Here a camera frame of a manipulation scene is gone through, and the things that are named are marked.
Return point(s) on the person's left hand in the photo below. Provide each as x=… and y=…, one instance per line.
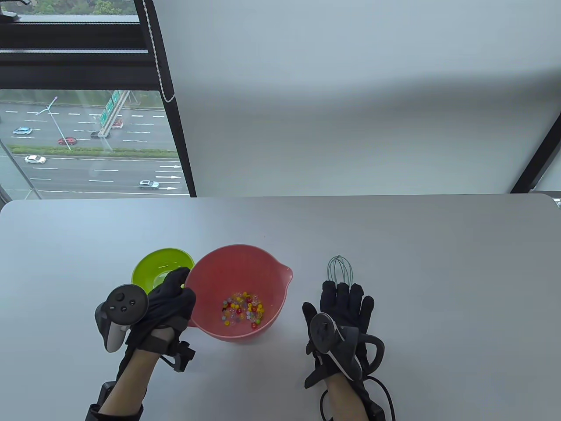
x=171, y=302

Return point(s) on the person's right hand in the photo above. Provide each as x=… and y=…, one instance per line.
x=346, y=307

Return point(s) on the small green plastic bowl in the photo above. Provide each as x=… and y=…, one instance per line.
x=149, y=265

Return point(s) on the pile of colourful plastic decorations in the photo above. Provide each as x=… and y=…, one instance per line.
x=241, y=309

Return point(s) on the pink plastic salad bowl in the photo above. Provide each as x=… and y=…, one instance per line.
x=236, y=272

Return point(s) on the person's left forearm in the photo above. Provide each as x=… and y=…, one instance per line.
x=131, y=381

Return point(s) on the person's right forearm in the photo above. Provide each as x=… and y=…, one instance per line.
x=346, y=399

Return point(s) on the black and white right controller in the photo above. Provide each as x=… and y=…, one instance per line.
x=322, y=333

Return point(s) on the black and white controller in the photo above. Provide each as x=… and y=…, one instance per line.
x=125, y=302
x=322, y=333

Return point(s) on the black and white left controller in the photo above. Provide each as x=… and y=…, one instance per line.
x=125, y=302

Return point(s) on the black glove sensor clamp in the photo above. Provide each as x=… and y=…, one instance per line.
x=182, y=357

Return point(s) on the white roller blind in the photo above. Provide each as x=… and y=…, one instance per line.
x=350, y=109

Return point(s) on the black slanted window post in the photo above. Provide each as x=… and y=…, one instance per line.
x=537, y=164

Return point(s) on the black window frame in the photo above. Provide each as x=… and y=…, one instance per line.
x=65, y=70

